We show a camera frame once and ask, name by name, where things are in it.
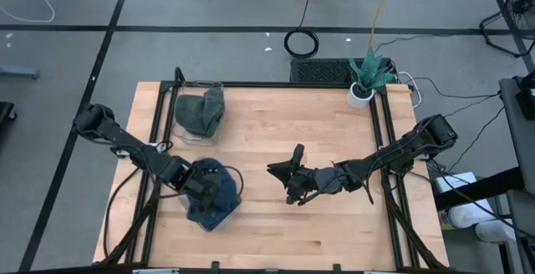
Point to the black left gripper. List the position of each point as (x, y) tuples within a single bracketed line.
[(205, 192)]

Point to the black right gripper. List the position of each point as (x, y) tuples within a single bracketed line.
[(313, 180)]

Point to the clear plastic container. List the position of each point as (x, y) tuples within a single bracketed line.
[(227, 220), (196, 139)]

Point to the green terry hat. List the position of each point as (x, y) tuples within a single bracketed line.
[(190, 113), (214, 107)]

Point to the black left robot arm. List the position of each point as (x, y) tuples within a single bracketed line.
[(125, 140)]

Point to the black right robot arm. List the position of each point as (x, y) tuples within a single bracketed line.
[(401, 150)]

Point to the snake plant in white pot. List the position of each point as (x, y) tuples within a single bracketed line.
[(359, 98)]

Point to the black vented box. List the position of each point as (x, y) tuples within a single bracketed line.
[(317, 71)]

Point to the white paper box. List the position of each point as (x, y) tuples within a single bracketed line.
[(455, 180)]

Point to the white paper towel roll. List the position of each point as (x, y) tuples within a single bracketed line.
[(495, 231), (472, 215)]

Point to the black desk beam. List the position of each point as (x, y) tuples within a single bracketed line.
[(480, 188)]

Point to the grey table foot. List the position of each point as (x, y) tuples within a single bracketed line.
[(18, 72)]

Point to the grey side desk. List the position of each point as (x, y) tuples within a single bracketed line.
[(518, 140)]

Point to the black device on desk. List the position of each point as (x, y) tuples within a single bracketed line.
[(527, 94)]

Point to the black aluminium table frame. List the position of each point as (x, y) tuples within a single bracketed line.
[(167, 85)]

